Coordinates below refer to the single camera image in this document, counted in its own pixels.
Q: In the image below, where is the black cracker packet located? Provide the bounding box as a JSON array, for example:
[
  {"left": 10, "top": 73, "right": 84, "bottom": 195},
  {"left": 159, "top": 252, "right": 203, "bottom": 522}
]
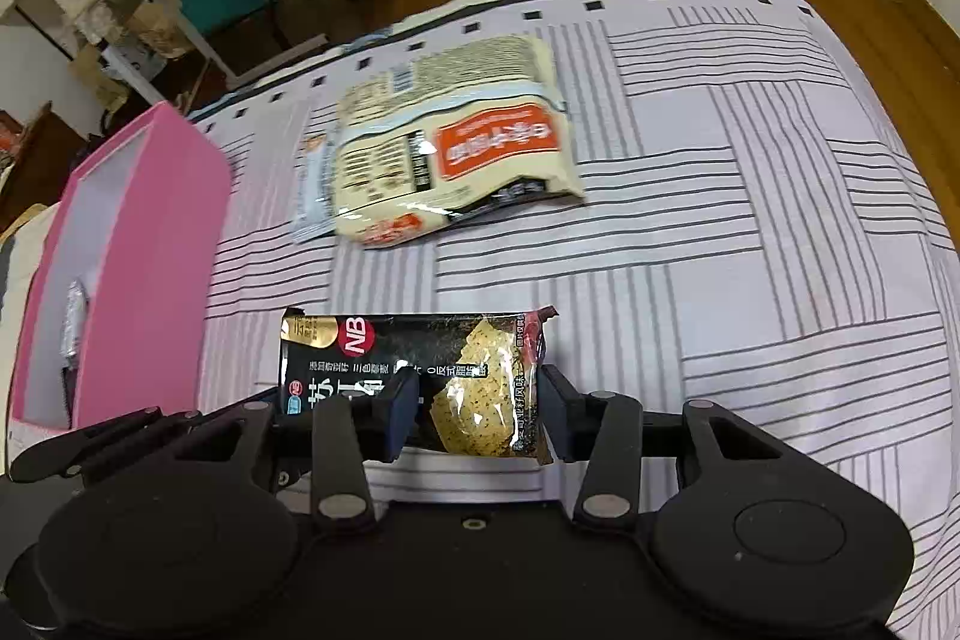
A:
[{"left": 277, "top": 307, "right": 560, "bottom": 465}]

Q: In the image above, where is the pink storage box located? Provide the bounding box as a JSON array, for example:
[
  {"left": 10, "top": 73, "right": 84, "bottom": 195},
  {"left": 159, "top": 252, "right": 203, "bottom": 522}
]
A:
[{"left": 7, "top": 100, "right": 233, "bottom": 435}]

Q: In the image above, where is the striped grey bedsheet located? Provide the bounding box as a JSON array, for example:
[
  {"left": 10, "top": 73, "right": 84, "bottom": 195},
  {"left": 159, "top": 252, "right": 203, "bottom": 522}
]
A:
[{"left": 0, "top": 0, "right": 960, "bottom": 640}]

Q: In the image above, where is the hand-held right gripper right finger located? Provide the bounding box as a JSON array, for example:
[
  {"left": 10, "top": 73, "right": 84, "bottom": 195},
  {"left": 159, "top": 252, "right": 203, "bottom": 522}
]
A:
[{"left": 540, "top": 364, "right": 796, "bottom": 525}]

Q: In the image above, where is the dark wooden cabinet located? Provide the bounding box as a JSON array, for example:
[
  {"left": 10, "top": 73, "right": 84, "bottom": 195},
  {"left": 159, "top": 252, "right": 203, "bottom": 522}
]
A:
[{"left": 0, "top": 100, "right": 91, "bottom": 229}]

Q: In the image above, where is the white snack bar wrapper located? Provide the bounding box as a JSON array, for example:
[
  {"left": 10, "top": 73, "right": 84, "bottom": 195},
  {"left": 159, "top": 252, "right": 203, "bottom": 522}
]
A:
[{"left": 289, "top": 131, "right": 340, "bottom": 245}]

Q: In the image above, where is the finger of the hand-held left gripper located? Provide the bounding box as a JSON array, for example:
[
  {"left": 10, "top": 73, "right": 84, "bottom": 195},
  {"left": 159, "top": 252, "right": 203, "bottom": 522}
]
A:
[{"left": 9, "top": 407, "right": 162, "bottom": 483}]

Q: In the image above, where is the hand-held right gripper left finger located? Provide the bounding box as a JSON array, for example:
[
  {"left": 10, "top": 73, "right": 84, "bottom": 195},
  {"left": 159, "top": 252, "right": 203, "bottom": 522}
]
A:
[{"left": 161, "top": 370, "right": 421, "bottom": 532}]

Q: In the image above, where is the cream noodle packet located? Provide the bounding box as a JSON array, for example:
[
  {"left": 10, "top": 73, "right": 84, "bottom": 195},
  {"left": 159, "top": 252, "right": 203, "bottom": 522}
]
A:
[{"left": 328, "top": 35, "right": 587, "bottom": 253}]

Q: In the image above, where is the clear bag of coated peanuts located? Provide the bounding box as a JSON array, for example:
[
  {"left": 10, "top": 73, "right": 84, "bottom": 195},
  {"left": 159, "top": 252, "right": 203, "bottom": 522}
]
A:
[{"left": 60, "top": 278, "right": 95, "bottom": 372}]

